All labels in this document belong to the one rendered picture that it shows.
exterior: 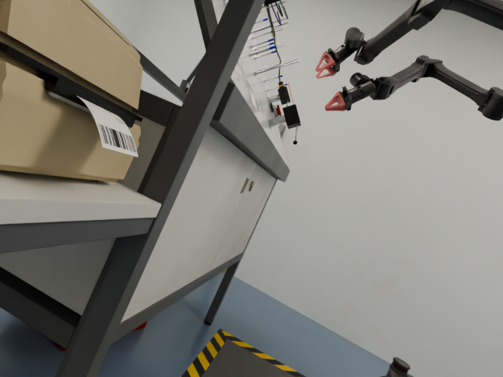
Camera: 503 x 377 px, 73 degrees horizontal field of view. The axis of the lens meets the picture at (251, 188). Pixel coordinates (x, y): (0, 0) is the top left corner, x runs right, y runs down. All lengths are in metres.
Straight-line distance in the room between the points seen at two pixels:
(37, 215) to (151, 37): 3.32
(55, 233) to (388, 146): 2.48
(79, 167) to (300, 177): 2.35
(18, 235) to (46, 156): 0.07
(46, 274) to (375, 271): 2.23
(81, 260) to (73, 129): 0.34
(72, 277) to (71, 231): 0.31
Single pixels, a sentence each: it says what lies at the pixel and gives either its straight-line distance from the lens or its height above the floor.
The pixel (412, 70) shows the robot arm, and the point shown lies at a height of 1.48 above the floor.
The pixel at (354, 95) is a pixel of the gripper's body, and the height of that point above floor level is 1.22.
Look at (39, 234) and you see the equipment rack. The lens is 0.32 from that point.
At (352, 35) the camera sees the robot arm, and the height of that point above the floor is 1.42.
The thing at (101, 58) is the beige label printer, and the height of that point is 0.79.
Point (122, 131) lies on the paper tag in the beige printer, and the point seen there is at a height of 0.73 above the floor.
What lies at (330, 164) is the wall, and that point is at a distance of 2.63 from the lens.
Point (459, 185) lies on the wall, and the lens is 2.69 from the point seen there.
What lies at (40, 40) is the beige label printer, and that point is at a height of 0.77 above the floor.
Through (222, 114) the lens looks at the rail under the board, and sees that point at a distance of 0.55.
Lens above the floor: 0.74
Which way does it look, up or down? 1 degrees down
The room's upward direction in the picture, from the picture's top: 24 degrees clockwise
